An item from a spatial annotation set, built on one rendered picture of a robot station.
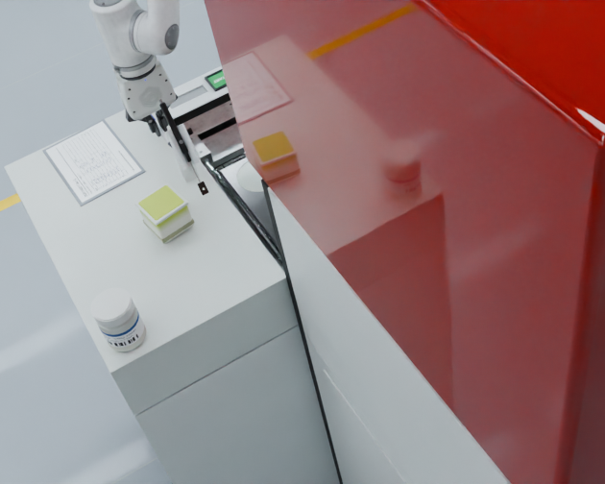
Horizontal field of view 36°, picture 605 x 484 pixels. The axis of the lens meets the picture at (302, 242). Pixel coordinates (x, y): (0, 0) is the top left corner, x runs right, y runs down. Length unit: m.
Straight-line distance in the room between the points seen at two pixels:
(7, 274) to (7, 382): 0.44
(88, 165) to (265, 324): 0.53
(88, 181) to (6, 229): 1.47
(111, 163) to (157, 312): 0.42
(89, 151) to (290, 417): 0.70
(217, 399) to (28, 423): 1.13
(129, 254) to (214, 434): 0.41
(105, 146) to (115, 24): 0.34
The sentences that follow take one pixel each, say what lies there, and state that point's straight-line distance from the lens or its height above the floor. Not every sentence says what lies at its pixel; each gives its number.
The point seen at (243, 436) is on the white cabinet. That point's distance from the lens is 1.94.
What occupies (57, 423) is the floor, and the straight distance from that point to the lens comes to 2.80.
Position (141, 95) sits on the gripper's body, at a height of 1.11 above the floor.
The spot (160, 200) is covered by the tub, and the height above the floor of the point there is 1.03.
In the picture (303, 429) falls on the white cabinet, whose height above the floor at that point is 0.46.
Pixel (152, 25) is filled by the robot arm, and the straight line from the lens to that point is 1.71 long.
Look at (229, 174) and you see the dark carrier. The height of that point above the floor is 0.90.
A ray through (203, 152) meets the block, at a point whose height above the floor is 0.91.
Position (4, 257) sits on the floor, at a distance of 3.28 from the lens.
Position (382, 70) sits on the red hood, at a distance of 0.83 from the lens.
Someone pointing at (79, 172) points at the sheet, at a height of 0.97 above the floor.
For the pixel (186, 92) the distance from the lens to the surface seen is 2.07.
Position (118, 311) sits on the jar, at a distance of 1.55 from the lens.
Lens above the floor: 2.23
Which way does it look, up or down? 49 degrees down
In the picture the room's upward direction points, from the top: 13 degrees counter-clockwise
